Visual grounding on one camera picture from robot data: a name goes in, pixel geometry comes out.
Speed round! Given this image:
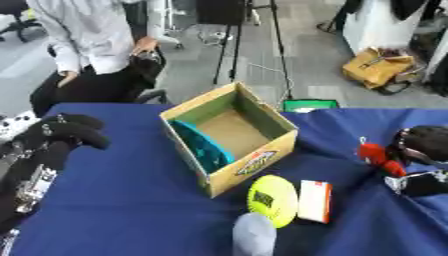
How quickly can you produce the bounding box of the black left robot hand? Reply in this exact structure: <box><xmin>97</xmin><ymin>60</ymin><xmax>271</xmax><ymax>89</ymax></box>
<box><xmin>10</xmin><ymin>113</ymin><xmax>112</xmax><ymax>174</ymax></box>

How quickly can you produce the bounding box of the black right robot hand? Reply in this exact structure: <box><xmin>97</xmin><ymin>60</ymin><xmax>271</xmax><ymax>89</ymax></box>
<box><xmin>383</xmin><ymin>124</ymin><xmax>448</xmax><ymax>198</ymax></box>

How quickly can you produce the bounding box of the red toy with white tag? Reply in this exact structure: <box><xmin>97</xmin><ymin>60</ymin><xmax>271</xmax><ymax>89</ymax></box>
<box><xmin>355</xmin><ymin>136</ymin><xmax>410</xmax><ymax>178</ymax></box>

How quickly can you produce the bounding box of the white and orange small box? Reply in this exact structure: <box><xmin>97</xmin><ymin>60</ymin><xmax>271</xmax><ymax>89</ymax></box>
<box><xmin>295</xmin><ymin>179</ymin><xmax>335</xmax><ymax>225</ymax></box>

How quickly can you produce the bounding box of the tan cardboard box green inside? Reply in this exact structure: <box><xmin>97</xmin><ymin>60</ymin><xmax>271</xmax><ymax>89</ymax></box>
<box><xmin>157</xmin><ymin>80</ymin><xmax>301</xmax><ymax>199</ymax></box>

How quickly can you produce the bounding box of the yellow bag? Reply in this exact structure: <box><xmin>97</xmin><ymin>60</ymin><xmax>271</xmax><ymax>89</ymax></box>
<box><xmin>341</xmin><ymin>46</ymin><xmax>427</xmax><ymax>96</ymax></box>

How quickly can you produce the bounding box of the black office chair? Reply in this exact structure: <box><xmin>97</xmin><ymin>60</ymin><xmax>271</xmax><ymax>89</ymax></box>
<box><xmin>0</xmin><ymin>0</ymin><xmax>48</xmax><ymax>43</ymax></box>

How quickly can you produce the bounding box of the teal flat packet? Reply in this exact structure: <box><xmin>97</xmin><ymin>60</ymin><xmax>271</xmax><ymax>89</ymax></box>
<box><xmin>168</xmin><ymin>119</ymin><xmax>237</xmax><ymax>174</ymax></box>

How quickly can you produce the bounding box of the white stand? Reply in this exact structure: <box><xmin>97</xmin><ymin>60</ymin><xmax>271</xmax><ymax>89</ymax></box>
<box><xmin>145</xmin><ymin>0</ymin><xmax>186</xmax><ymax>50</ymax></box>

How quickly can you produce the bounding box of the yellow round disc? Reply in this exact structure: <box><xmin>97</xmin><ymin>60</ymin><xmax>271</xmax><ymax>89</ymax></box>
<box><xmin>245</xmin><ymin>174</ymin><xmax>301</xmax><ymax>229</ymax></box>

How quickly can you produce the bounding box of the black tripod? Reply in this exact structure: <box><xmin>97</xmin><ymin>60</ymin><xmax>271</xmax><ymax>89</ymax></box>
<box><xmin>194</xmin><ymin>0</ymin><xmax>296</xmax><ymax>101</ymax></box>

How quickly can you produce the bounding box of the pale grey cylinder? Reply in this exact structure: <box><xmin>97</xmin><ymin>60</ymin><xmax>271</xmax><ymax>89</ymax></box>
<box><xmin>231</xmin><ymin>212</ymin><xmax>280</xmax><ymax>256</ymax></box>

